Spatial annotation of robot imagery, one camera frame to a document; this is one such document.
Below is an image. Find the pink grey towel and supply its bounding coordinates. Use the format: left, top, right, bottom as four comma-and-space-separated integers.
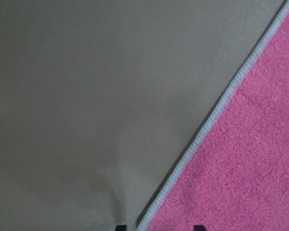
137, 0, 289, 231

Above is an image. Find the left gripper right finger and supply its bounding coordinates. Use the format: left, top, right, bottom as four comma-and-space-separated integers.
193, 225, 205, 231

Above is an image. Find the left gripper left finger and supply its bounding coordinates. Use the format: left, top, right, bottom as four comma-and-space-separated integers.
116, 225, 127, 231

